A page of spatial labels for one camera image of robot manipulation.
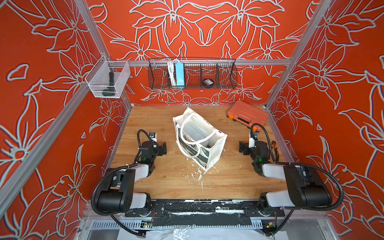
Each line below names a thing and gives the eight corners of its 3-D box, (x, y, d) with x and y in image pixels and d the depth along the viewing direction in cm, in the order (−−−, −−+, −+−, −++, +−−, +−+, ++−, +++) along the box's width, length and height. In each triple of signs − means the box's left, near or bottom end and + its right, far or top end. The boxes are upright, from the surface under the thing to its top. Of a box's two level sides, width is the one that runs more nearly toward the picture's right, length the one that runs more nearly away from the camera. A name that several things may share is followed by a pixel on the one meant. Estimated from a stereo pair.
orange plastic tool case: (226, 118, 113) (228, 113, 109) (236, 104, 123) (238, 99, 119) (260, 134, 104) (262, 129, 99) (267, 117, 114) (270, 112, 109)
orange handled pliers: (271, 161, 92) (273, 159, 90) (270, 141, 101) (272, 139, 99) (277, 162, 92) (279, 160, 90) (275, 143, 101) (277, 141, 99)
